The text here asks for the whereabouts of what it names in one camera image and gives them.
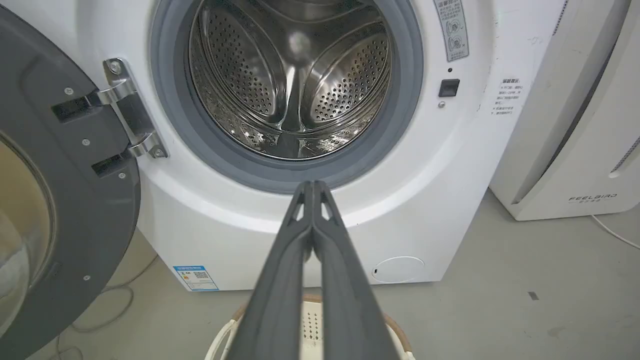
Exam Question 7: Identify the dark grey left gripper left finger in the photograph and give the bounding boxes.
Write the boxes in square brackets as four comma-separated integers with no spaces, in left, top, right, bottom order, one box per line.
[226,180,314,360]

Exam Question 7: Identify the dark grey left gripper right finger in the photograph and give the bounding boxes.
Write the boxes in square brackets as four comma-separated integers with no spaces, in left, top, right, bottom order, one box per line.
[311,180,401,360]

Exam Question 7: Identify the grey washing machine door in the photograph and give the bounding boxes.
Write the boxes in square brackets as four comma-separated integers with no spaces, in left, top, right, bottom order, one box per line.
[0,5,142,360]

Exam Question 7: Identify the white laundry basket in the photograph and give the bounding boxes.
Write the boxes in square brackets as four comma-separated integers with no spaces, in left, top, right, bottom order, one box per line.
[204,294,416,360]

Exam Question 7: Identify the white front-load washing machine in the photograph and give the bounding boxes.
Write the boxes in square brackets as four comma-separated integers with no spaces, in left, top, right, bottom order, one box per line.
[2,0,571,292]

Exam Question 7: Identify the white air purifier appliance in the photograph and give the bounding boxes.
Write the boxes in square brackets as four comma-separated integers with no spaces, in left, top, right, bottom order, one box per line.
[489,0,640,222]

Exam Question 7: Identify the grey floor cable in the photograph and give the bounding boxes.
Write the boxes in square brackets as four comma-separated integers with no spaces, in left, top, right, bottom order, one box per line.
[52,255,160,360]

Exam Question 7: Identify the white power cable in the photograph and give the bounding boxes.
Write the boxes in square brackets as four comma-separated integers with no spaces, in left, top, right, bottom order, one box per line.
[591,215,640,250]

